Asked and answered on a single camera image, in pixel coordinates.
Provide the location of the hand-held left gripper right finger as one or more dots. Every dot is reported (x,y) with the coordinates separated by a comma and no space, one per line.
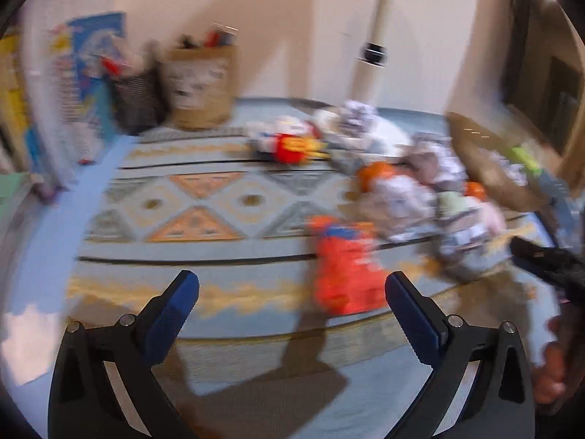
(411,311)

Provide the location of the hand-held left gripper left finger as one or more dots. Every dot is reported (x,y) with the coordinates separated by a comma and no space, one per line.
(176,304)

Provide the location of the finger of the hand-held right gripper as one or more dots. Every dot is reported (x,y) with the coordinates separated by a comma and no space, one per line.
(546,260)

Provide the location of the orange snack packet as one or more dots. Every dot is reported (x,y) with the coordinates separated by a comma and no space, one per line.
(345,270)

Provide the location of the orange fruit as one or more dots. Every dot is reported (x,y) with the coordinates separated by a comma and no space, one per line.
(476,190)
(374,174)

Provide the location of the brown woven basket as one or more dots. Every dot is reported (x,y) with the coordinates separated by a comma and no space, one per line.
(484,164)

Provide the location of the red toy fries box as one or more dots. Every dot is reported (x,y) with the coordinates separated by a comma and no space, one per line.
(292,148)

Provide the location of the white plush toy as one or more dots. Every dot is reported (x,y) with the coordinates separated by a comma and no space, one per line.
(279,129)

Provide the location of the person's right hand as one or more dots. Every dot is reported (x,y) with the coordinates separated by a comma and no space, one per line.
(550,375)

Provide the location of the patterned table mat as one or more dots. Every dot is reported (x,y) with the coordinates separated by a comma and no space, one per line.
(205,219)

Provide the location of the green toy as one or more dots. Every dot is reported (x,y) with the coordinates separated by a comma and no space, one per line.
(525,160)

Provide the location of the dark framed panel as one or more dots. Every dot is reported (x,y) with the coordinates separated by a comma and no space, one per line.
(539,68)

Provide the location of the green book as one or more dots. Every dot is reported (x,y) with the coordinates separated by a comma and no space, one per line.
(11,187)

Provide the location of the striped pen holder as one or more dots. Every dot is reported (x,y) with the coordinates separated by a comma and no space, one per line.
(137,103)

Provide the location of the white picture book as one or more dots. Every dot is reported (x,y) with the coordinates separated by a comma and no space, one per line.
(50,77)

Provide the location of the yellow book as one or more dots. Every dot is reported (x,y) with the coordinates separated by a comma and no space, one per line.
(11,96)

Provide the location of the blue picture book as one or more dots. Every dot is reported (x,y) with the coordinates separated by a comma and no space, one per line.
(98,45)

